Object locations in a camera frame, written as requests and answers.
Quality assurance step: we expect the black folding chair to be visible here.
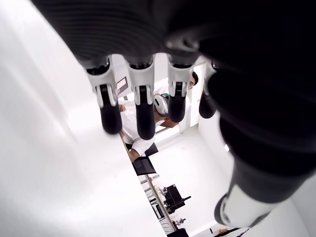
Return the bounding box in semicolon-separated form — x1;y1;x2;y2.
132;142;158;176

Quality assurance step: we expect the white VR headset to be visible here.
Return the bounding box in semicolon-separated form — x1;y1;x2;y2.
154;93;170;117

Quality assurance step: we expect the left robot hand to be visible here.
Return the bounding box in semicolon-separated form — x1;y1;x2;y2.
29;0;316;230

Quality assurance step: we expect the black equipment on stand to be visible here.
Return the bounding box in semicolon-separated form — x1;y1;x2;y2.
162;183;192;214

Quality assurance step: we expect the seated person in white shirt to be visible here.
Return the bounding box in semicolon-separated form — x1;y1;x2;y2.
118;92;191;159

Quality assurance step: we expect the monitor with pink screen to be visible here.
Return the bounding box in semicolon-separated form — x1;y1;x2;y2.
115;76;128;96

